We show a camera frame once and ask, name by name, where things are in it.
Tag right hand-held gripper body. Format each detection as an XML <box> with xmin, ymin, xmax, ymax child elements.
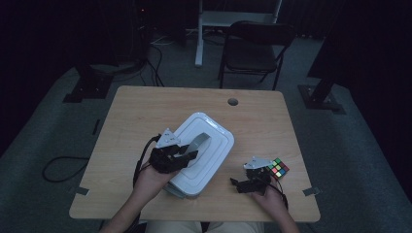
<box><xmin>243</xmin><ymin>155</ymin><xmax>275</xmax><ymax>196</ymax></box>

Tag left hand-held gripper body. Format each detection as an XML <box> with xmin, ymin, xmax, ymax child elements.
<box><xmin>149</xmin><ymin>127</ymin><xmax>188</xmax><ymax>174</ymax></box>

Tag multicoloured puzzle cube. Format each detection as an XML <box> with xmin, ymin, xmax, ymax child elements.
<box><xmin>266</xmin><ymin>157</ymin><xmax>291</xmax><ymax>181</ymax></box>

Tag grey lidded plastic box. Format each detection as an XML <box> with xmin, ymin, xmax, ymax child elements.
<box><xmin>168</xmin><ymin>112</ymin><xmax>235</xmax><ymax>198</ymax></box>

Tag person's right hand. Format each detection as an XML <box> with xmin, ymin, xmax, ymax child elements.
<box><xmin>251</xmin><ymin>181</ymin><xmax>288</xmax><ymax>213</ymax></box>

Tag person's left hand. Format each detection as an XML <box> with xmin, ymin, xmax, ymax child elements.
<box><xmin>134</xmin><ymin>163</ymin><xmax>178</xmax><ymax>203</ymax></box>

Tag person's beige trousers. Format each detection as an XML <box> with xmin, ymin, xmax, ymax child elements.
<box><xmin>144</xmin><ymin>220</ymin><xmax>266</xmax><ymax>233</ymax></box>

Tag black stand with flat base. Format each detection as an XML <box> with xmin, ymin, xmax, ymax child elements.
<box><xmin>297</xmin><ymin>0</ymin><xmax>354</xmax><ymax>115</ymax></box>

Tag black stand with square base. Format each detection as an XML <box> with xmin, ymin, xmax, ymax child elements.
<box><xmin>62</xmin><ymin>61</ymin><xmax>115</xmax><ymax>104</ymax></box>

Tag black folding chair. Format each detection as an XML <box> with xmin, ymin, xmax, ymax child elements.
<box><xmin>217</xmin><ymin>19</ymin><xmax>296</xmax><ymax>91</ymax></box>

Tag dark equipment tower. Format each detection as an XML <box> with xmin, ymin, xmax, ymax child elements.
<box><xmin>129</xmin><ymin>0</ymin><xmax>154</xmax><ymax>66</ymax></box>

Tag left hand-held gripper cable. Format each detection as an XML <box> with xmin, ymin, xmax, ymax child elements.
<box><xmin>132</xmin><ymin>134</ymin><xmax>163</xmax><ymax>189</ymax></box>

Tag hand-held gripper cable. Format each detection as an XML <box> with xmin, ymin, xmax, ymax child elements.
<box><xmin>132</xmin><ymin>134</ymin><xmax>163</xmax><ymax>189</ymax></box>
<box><xmin>267</xmin><ymin>177</ymin><xmax>290</xmax><ymax>211</ymax></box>

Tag right hand-held gripper cable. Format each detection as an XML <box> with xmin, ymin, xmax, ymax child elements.
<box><xmin>267</xmin><ymin>177</ymin><xmax>290</xmax><ymax>211</ymax></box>

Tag black floor cables bundle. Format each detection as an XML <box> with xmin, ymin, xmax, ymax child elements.
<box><xmin>139</xmin><ymin>42</ymin><xmax>166</xmax><ymax>87</ymax></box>

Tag white metal desk frame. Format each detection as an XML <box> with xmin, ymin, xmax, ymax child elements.
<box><xmin>193</xmin><ymin>0</ymin><xmax>284</xmax><ymax>68</ymax></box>

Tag black looped floor cable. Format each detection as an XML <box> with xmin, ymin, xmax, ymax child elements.
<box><xmin>42</xmin><ymin>155</ymin><xmax>90</xmax><ymax>183</ymax></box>

